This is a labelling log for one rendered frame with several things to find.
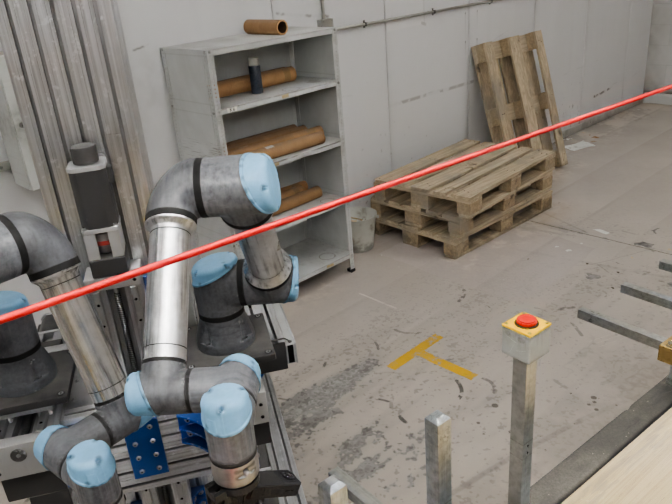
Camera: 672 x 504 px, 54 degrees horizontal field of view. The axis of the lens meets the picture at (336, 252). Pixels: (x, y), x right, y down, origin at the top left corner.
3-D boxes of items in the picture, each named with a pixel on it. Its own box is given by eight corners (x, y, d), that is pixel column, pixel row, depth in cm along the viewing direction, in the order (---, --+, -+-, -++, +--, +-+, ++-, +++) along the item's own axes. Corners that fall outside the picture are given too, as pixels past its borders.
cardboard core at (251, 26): (242, 20, 377) (275, 20, 357) (253, 18, 382) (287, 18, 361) (244, 34, 380) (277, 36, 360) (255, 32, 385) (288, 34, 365)
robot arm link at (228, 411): (252, 376, 104) (246, 409, 96) (261, 432, 109) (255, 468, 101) (203, 379, 104) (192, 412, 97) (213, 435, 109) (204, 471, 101)
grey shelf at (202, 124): (205, 302, 416) (159, 47, 353) (311, 254, 471) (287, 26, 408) (248, 325, 386) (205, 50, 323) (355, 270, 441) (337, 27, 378)
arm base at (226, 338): (195, 331, 177) (189, 298, 173) (251, 320, 180) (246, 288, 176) (198, 361, 164) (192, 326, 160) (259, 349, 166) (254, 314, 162)
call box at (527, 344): (500, 355, 137) (501, 323, 134) (521, 342, 141) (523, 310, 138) (528, 369, 132) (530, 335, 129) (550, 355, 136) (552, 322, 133)
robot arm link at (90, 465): (92, 429, 120) (120, 447, 115) (105, 474, 125) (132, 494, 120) (52, 454, 115) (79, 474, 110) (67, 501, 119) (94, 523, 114)
